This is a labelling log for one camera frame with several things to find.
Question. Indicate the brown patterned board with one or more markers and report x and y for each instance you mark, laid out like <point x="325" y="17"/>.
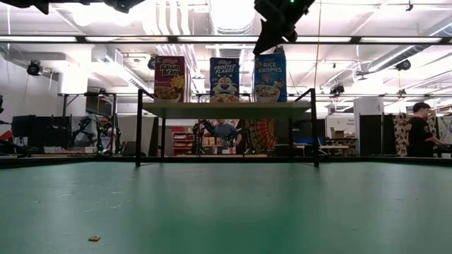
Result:
<point x="400" y="134"/>

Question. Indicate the orange patterned cloth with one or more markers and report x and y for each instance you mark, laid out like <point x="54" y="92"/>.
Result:
<point x="263" y="135"/>

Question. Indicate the black metal rack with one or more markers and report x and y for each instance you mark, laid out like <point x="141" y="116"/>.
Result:
<point x="99" y="106"/>

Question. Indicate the wooden shelf with black legs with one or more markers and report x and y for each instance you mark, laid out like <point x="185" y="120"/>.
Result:
<point x="226" y="110"/>

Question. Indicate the black table frame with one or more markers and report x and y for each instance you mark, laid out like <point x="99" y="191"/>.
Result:
<point x="353" y="160"/>

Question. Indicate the small brown crumb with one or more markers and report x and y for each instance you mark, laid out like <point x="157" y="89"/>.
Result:
<point x="94" y="238"/>

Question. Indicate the black framed light bar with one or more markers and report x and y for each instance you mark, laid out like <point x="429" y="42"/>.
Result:
<point x="81" y="39"/>

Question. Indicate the Raisin Bran cereal box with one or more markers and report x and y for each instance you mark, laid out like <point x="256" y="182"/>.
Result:
<point x="169" y="81"/>

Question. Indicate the person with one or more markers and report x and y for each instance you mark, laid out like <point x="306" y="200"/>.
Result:
<point x="420" y="134"/>
<point x="226" y="131"/>
<point x="105" y="123"/>

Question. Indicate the Rice Krispies cereal box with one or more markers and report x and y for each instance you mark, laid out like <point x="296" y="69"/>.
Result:
<point x="270" y="81"/>

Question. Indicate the silver air duct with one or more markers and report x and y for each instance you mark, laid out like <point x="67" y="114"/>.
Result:
<point x="388" y="60"/>

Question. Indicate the cardboard box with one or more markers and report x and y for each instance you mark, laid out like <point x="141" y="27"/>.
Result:
<point x="339" y="133"/>

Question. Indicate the black tall panel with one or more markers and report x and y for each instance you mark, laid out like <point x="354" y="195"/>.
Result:
<point x="370" y="134"/>

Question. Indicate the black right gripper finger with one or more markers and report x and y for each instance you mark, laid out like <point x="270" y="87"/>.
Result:
<point x="264" y="40"/>
<point x="276" y="37"/>

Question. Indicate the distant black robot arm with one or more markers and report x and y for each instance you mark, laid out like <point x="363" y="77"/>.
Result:
<point x="83" y="127"/>
<point x="200" y="130"/>

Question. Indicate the black ceiling spot lamp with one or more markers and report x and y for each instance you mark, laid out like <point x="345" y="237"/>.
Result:
<point x="150" y="63"/>
<point x="337" y="89"/>
<point x="403" y="65"/>
<point x="34" y="68"/>

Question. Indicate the black partition panel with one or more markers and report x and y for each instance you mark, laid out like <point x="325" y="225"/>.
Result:
<point x="42" y="130"/>

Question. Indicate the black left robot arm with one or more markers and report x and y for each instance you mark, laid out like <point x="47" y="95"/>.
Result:
<point x="21" y="3"/>

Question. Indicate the white cabinet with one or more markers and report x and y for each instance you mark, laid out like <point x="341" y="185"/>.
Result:
<point x="367" y="106"/>

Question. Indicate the red shelf rack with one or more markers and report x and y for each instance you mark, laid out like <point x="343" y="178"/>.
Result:
<point x="180" y="139"/>

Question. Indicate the Frosted Flakes cereal box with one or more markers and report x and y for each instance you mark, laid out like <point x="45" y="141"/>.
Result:
<point x="224" y="81"/>

